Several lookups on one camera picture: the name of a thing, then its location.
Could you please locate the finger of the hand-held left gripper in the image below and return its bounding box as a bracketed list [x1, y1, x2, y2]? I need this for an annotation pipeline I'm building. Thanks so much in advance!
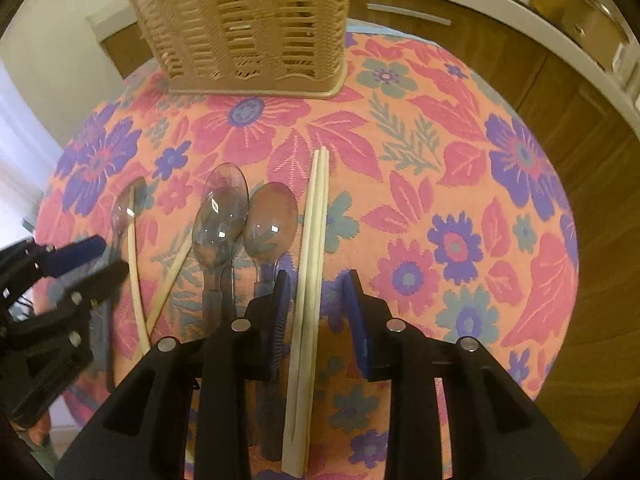
[0, 260, 132, 428]
[0, 236, 107, 301]

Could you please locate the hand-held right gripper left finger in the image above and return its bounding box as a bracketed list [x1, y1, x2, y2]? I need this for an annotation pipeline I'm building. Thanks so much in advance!
[55, 269, 292, 480]

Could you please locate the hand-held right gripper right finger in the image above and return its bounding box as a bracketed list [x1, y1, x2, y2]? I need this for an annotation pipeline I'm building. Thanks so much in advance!
[345, 269, 583, 480]

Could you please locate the clear plastic spoon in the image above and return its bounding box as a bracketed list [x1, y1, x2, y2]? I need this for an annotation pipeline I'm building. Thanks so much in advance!
[191, 187, 247, 341]
[243, 182, 300, 461]
[206, 162, 249, 321]
[102, 176, 147, 393]

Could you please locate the beige woven plastic utensil basket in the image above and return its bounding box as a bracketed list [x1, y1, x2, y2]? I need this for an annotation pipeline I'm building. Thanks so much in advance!
[122, 0, 352, 101]

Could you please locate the floral tablecloth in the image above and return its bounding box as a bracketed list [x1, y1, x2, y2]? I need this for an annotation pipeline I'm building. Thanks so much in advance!
[35, 30, 581, 480]

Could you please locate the silver cabinet handle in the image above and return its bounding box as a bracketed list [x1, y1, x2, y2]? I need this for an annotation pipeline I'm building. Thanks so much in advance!
[366, 3, 452, 26]

